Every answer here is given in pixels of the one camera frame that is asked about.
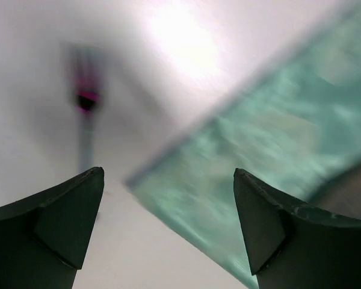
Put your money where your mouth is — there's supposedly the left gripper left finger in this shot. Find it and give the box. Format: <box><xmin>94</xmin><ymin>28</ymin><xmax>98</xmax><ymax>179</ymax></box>
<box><xmin>0</xmin><ymin>167</ymin><xmax>105</xmax><ymax>289</ymax></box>

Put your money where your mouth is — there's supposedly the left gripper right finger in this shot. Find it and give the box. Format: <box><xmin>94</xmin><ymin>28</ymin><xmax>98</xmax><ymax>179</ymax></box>
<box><xmin>233</xmin><ymin>169</ymin><xmax>361</xmax><ymax>288</ymax></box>

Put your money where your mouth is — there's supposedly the brown ceramic plate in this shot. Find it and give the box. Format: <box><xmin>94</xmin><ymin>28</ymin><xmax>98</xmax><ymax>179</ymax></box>
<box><xmin>308</xmin><ymin>160</ymin><xmax>361</xmax><ymax>220</ymax></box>

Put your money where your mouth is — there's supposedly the green satin cloth napkin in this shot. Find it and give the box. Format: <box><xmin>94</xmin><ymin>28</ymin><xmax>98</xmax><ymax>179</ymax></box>
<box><xmin>126</xmin><ymin>1</ymin><xmax>361</xmax><ymax>288</ymax></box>

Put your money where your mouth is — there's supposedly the ornate iridescent fork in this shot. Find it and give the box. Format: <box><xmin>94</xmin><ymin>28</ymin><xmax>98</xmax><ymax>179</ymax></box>
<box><xmin>64</xmin><ymin>43</ymin><xmax>105</xmax><ymax>173</ymax></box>

